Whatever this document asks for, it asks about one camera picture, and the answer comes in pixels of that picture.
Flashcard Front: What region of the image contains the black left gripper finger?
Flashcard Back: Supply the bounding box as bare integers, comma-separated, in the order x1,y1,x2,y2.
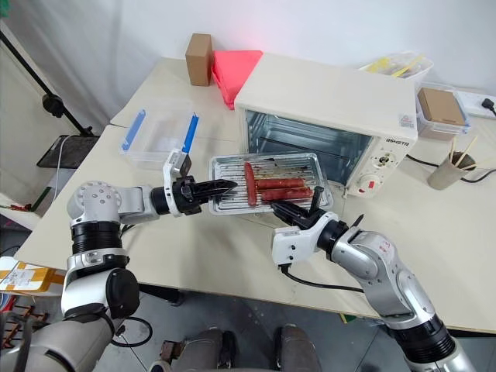
193,179,239,191
194,188,236,203

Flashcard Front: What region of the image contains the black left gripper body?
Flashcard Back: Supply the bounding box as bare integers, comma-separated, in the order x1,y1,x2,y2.
172,175,203,216

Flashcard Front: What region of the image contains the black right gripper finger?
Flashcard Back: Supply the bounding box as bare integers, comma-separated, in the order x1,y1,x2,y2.
270,201,308,226
308,186,325,215

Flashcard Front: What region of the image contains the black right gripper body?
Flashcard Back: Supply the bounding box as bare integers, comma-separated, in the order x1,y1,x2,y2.
294,207,330,233

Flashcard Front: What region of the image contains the silver metal baking tray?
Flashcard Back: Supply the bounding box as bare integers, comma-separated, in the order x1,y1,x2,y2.
208,152,335,216

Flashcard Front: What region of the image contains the short red sausage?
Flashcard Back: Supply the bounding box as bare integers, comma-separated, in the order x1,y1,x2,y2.
243,161,260,207

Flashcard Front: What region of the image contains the cream oven timer knob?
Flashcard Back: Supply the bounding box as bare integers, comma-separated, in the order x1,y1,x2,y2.
356,173,384,196

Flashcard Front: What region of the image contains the cream toaster oven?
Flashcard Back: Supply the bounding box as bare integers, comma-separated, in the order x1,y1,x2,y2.
233,52,420,201

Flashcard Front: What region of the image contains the clear box with blue latches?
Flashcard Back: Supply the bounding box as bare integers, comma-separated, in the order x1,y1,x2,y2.
119,102,202,171

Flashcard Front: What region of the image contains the red triangular folder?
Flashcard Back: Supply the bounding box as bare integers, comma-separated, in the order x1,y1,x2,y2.
211,50,265,112

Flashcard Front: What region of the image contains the black flat stand base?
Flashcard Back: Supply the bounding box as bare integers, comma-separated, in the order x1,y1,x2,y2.
36,134,102,170

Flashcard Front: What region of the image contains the tall brown cardboard box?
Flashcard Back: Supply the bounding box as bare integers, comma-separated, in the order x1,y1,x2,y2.
184,33,215,87

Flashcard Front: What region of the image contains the dark rounded robot leg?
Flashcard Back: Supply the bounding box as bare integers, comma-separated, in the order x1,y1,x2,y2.
273,322,323,372
150,326,238,372

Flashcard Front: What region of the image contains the grey paper cup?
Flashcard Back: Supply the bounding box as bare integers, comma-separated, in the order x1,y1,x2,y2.
426,150,477,191

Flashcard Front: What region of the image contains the clear box with blue lid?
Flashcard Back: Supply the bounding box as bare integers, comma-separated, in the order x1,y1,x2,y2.
415,81,473,141

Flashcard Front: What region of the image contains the flat brown cardboard box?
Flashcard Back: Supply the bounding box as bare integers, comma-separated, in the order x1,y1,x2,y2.
418,87,465,126

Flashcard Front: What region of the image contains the black tripod stand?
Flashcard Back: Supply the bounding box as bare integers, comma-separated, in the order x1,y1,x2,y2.
0,29,98,137

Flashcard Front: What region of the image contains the clear bin with yellow strips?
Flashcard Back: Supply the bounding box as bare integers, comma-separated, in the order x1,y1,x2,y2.
358,51,436,85

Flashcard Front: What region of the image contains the orange and white package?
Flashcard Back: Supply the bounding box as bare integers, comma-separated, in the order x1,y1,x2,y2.
0,260,67,300

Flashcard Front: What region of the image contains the white power strip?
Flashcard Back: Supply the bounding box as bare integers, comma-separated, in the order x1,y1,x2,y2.
456,89,496,119

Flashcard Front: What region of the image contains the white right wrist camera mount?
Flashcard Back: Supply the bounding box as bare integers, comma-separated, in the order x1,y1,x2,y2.
270,211,339,267

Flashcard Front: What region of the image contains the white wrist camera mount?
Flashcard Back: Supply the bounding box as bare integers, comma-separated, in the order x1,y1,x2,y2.
270,211,339,267
162,150,193,216

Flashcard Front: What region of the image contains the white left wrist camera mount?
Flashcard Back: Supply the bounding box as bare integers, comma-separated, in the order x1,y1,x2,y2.
162,150,193,216

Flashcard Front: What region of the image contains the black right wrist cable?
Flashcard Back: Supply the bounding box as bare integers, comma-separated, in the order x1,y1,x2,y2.
279,262,366,295

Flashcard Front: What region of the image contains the black oven power cable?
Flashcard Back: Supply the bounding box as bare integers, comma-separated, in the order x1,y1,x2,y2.
405,153,496,184

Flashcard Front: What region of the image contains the white thin cable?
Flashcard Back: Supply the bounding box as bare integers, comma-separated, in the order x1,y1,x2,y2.
53,135,72,199

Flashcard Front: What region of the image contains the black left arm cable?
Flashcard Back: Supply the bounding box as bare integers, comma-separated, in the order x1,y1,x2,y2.
111,316,154,349

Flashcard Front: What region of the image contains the red wire rack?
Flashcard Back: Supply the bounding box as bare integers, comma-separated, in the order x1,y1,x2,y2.
0,304,50,352

